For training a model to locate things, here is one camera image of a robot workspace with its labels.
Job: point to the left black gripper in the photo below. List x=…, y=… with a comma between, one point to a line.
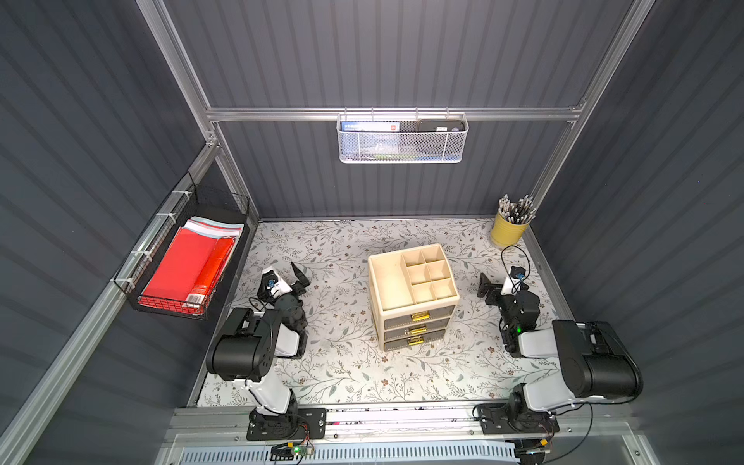
x=285, y=286

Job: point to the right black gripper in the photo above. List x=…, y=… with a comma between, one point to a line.
x=498, y=294

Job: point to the beige drawer organizer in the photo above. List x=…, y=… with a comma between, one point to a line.
x=408, y=281

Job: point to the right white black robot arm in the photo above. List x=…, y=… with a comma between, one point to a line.
x=594, y=365

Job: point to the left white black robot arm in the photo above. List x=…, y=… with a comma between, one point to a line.
x=273, y=325

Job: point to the yellow pencil cup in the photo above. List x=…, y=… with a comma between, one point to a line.
x=504, y=233

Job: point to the red folder stack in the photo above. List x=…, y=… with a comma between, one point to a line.
x=192, y=267

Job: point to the black device in basket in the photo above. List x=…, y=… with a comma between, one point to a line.
x=434, y=125

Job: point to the small green circuit board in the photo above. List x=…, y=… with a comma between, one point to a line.
x=291, y=452

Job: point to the blue white box in basket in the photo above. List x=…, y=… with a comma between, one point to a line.
x=367, y=139

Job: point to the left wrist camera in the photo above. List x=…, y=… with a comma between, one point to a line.
x=273, y=285

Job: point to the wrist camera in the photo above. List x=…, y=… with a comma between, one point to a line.
x=273, y=285
x=515, y=281

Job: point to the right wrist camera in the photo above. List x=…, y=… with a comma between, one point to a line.
x=515, y=281

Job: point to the black wire side basket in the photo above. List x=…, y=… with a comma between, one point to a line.
x=190, y=200

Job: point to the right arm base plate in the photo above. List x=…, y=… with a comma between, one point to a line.
x=503, y=418

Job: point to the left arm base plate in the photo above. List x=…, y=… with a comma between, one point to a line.
x=306, y=422

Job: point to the white mesh wall basket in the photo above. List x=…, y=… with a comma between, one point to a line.
x=415, y=147

